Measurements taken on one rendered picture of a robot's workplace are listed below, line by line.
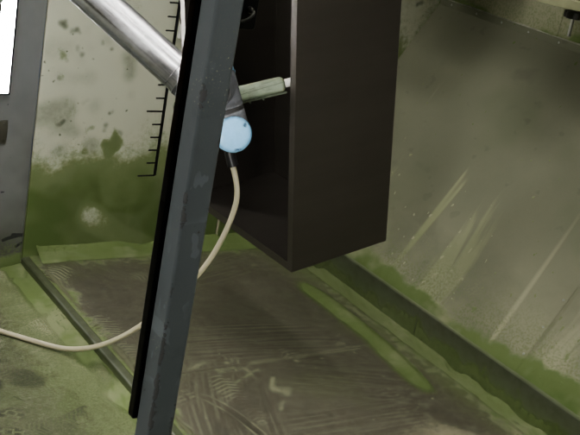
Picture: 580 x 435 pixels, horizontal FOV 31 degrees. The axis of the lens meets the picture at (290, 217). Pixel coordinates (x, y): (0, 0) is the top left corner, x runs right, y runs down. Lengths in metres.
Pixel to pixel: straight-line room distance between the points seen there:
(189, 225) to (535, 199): 2.15
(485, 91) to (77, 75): 1.52
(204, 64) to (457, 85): 2.62
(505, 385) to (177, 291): 1.88
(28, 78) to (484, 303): 1.71
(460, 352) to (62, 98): 1.61
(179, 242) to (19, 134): 2.04
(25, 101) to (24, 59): 0.14
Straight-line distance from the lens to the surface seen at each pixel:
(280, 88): 2.92
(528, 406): 3.43
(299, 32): 2.75
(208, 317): 3.63
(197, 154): 1.69
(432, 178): 4.00
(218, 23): 1.64
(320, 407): 3.22
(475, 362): 3.56
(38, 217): 3.87
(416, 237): 3.89
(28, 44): 3.65
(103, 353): 3.33
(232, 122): 2.57
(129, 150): 3.91
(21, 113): 3.71
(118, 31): 2.48
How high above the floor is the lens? 1.62
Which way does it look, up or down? 20 degrees down
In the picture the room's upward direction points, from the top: 11 degrees clockwise
